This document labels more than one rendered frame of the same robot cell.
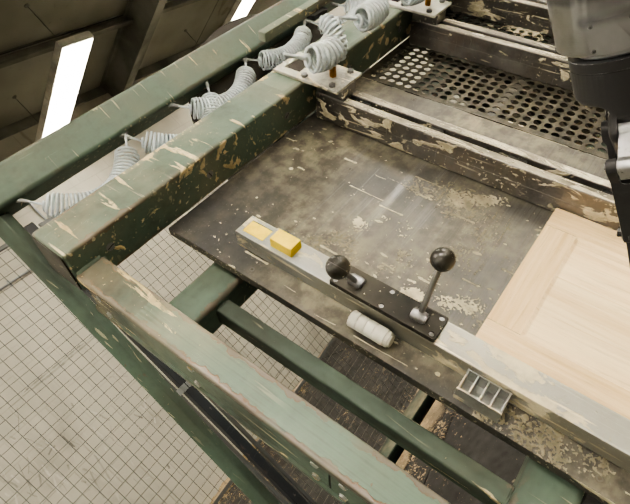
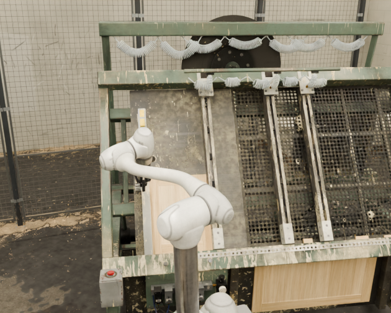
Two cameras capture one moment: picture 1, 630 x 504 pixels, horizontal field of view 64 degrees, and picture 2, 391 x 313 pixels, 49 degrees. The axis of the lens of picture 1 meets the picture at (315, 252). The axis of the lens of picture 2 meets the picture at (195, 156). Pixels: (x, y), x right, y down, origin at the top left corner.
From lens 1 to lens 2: 2.10 m
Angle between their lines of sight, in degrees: 26
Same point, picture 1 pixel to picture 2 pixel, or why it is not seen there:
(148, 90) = (177, 27)
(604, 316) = (176, 199)
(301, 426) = not seen: hidden behind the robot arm
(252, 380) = (105, 143)
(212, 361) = (103, 133)
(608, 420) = (147, 208)
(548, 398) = (144, 196)
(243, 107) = (174, 76)
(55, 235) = (101, 76)
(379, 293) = not seen: hidden behind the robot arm
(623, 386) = (160, 208)
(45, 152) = (130, 27)
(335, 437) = not seen: hidden behind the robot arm
